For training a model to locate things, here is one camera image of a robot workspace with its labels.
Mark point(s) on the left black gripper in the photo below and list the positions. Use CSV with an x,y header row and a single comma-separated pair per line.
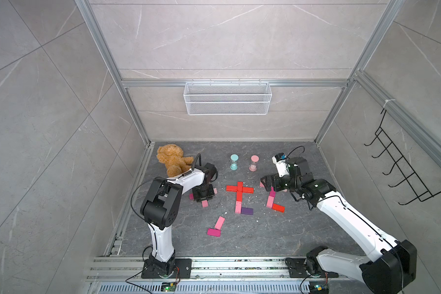
x,y
199,198

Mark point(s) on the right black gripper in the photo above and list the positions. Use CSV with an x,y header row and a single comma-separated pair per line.
x,y
275,178

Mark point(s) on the red block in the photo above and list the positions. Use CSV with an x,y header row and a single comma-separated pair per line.
x,y
230,188
278,208
248,190
239,196

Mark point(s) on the purple block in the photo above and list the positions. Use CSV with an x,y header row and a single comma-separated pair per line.
x,y
247,211

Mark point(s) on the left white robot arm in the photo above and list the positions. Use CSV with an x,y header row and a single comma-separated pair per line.
x,y
161,206

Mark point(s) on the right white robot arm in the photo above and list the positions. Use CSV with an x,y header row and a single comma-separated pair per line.
x,y
387,266

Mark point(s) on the teal sand timer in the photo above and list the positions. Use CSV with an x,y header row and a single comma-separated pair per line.
x,y
234,159

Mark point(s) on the pink sand timer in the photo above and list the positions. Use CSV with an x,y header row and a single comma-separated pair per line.
x,y
254,162

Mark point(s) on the brown teddy bear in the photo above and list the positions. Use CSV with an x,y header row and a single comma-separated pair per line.
x,y
172,156

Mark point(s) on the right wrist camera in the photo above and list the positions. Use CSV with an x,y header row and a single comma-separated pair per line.
x,y
279,160

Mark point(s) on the white wire mesh basket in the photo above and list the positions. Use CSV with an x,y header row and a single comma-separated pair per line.
x,y
227,98

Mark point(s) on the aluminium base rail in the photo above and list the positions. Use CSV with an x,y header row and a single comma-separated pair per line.
x,y
215,275

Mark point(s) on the black wire hook rack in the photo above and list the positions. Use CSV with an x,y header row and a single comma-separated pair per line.
x,y
401,166

